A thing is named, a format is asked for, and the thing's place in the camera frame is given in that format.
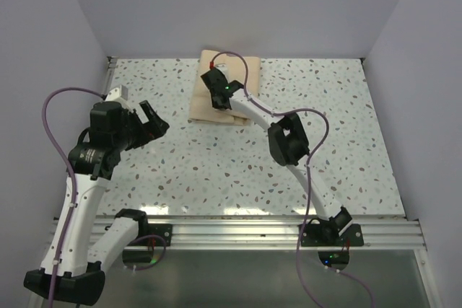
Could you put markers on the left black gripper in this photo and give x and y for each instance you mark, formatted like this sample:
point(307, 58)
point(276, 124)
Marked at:
point(157, 127)

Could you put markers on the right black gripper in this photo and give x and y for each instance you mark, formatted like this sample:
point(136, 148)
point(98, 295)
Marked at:
point(215, 104)

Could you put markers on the beige cloth wrap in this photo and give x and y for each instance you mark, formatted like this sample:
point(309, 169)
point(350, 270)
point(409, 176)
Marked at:
point(201, 101)

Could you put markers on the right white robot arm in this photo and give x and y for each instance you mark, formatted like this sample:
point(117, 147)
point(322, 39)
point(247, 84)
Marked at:
point(289, 147)

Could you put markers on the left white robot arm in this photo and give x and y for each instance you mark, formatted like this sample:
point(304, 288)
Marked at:
point(74, 270)

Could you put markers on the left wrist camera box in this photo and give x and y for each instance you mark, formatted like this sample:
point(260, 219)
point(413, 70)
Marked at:
point(119, 92)

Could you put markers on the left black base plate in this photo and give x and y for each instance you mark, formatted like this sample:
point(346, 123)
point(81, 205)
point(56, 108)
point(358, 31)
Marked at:
point(160, 234)

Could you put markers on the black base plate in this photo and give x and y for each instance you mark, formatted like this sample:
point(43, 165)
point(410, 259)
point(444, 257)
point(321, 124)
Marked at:
point(160, 234)
point(314, 235)

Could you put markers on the aluminium rail frame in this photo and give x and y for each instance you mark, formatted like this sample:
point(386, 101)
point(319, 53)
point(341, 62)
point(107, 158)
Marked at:
point(236, 213)

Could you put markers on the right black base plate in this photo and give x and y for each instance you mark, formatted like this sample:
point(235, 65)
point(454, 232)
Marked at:
point(314, 235)

